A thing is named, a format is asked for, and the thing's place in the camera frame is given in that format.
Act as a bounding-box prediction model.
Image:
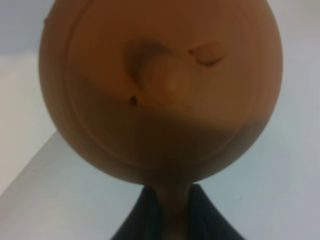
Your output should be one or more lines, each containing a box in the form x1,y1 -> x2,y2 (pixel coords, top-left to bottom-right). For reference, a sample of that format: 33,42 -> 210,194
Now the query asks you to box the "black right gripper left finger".
112,186 -> 162,240

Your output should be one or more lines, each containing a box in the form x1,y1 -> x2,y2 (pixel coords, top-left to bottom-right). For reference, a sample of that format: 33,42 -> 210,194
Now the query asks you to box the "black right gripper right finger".
187,184 -> 245,240

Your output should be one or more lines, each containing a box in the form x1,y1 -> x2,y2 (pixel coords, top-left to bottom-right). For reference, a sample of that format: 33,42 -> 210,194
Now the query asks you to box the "brown clay teapot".
39,0 -> 283,240

